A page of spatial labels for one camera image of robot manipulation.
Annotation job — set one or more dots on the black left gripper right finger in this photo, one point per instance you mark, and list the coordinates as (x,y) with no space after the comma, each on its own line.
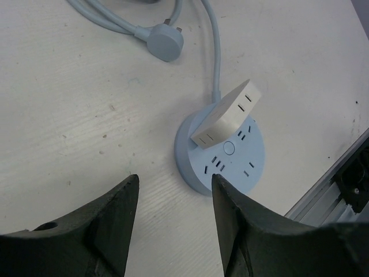
(255,241)

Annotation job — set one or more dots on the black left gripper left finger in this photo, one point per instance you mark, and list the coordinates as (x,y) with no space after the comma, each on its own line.
(93,240)

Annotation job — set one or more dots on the round light blue socket hub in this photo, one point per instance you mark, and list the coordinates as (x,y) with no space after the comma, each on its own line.
(240,159)

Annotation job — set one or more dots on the light blue round plug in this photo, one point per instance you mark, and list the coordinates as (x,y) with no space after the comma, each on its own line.
(165,42)

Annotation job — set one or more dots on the white square multi-outlet adapter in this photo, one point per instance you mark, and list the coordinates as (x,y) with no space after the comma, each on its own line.
(227,116)

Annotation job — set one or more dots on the aluminium rail table edge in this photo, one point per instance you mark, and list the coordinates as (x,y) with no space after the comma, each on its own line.
(323,203)

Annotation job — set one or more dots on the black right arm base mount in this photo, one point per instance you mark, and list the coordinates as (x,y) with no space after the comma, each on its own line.
(352,179)

